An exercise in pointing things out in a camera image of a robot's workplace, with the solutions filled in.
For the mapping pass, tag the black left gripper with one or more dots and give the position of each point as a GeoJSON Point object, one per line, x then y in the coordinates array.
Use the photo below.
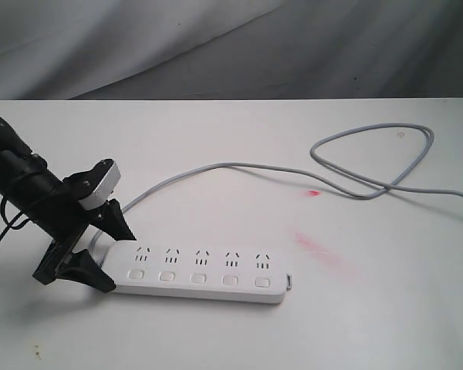
{"type": "Point", "coordinates": [55, 208]}

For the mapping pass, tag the white five-outlet power strip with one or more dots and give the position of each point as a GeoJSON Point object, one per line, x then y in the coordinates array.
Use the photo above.
{"type": "Point", "coordinates": [243, 273]}

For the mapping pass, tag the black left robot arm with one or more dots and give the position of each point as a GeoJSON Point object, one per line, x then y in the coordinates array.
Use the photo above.
{"type": "Point", "coordinates": [16, 161]}

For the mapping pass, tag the grey backdrop cloth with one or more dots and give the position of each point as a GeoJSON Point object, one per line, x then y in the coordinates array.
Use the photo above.
{"type": "Point", "coordinates": [230, 49]}

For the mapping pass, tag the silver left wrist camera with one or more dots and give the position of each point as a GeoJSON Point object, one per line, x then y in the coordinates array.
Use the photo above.
{"type": "Point", "coordinates": [97, 184]}

